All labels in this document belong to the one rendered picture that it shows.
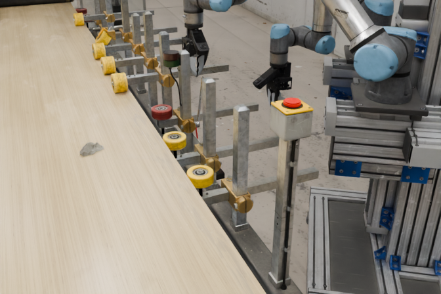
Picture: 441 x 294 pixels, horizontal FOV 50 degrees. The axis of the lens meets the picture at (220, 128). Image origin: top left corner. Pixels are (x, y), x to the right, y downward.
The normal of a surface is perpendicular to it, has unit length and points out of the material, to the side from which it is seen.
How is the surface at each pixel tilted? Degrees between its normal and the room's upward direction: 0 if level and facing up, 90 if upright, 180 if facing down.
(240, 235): 0
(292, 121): 90
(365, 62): 96
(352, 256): 0
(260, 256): 0
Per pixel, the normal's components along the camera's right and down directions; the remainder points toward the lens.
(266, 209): 0.00, -0.90
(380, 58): -0.52, 0.46
